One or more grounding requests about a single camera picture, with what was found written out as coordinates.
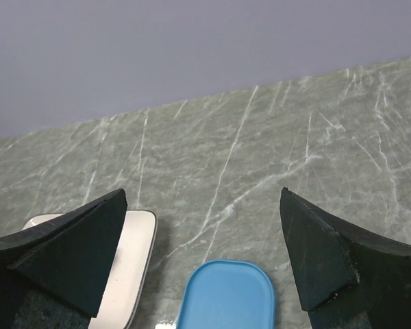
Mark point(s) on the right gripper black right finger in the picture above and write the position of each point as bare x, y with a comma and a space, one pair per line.
346, 276

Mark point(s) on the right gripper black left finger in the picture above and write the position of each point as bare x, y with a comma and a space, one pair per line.
25, 303

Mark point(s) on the blue lunch box lid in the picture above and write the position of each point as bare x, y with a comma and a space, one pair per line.
228, 294

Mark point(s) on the white rectangular plate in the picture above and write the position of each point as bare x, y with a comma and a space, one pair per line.
130, 267

